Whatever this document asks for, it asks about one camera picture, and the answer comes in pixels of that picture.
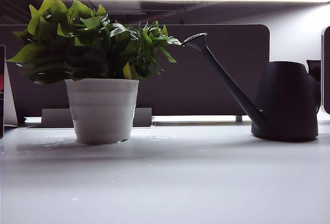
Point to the black office chair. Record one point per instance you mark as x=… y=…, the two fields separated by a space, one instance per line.
x=314 y=67

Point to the dark grey watering can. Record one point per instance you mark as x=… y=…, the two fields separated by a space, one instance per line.
x=286 y=100

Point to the grey metal divider bracket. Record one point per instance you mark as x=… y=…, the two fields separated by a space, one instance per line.
x=55 y=118

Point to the green leafy potted plant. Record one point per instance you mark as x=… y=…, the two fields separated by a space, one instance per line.
x=85 y=54

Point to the white folded card stand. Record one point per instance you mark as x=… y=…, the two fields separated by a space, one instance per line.
x=10 y=105

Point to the white ribbed plant pot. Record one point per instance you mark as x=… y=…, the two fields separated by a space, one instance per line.
x=103 y=110

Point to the wide grey desk divider panel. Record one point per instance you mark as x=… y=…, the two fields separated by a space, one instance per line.
x=201 y=79

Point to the dark framed screen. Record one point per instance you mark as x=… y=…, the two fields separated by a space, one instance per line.
x=2 y=92

